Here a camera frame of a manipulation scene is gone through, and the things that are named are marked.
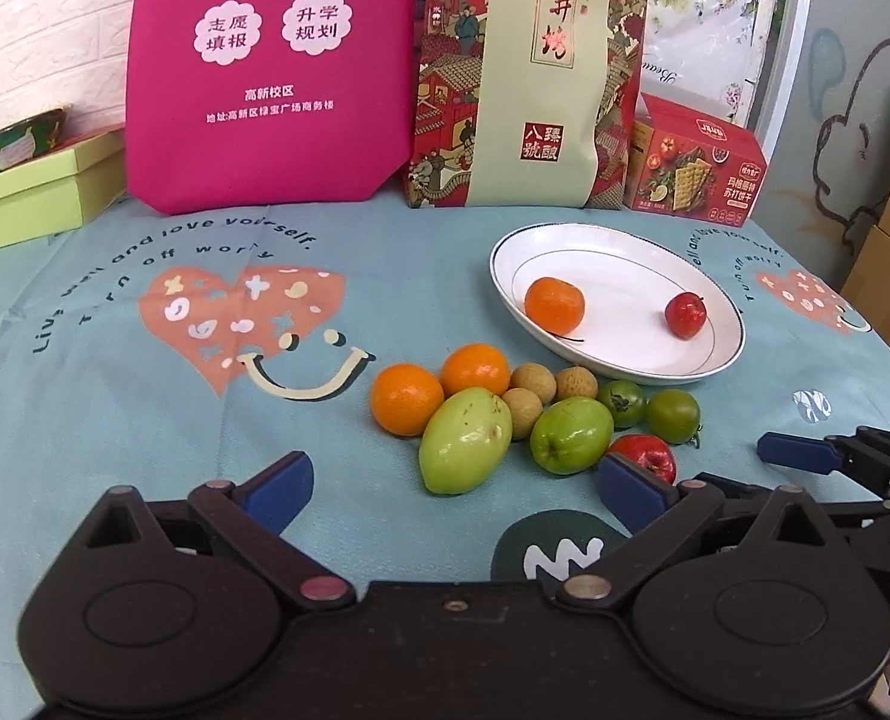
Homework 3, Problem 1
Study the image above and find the green apple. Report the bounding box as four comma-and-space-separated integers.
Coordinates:
529, 397, 614, 476

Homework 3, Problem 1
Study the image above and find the dark green tomato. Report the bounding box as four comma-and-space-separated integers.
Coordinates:
598, 380, 646, 431

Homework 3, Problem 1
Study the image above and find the longan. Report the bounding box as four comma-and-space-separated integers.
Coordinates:
510, 362, 557, 405
555, 366, 600, 401
502, 387, 544, 442

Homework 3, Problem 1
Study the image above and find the large green mango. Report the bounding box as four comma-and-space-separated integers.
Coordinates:
419, 387, 513, 496

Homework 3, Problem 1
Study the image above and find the small red apple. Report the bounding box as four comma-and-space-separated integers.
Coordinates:
664, 293, 707, 340

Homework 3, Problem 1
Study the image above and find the blue printed tablecloth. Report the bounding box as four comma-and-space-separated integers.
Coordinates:
0, 185, 890, 720

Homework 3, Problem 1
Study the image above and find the small orange in plate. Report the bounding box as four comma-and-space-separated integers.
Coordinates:
525, 277, 586, 337

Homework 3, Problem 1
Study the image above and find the white ceramic plate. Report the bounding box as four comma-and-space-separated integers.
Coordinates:
489, 223, 746, 385

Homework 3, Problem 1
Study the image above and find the red cracker box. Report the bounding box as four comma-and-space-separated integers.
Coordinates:
624, 94, 767, 227

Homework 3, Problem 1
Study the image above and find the light green box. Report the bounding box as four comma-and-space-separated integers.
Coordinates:
0, 130, 125, 249

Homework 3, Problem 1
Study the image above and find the magenta fabric bag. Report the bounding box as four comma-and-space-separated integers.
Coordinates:
124, 0, 415, 215

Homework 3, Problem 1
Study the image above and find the green patterned bowl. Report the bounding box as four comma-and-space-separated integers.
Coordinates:
0, 107, 67, 174

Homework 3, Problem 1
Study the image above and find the red green liquor gift bag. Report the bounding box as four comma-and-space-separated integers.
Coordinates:
406, 0, 648, 210

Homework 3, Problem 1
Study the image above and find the floral white paper bag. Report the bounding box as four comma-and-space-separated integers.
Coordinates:
642, 0, 777, 127

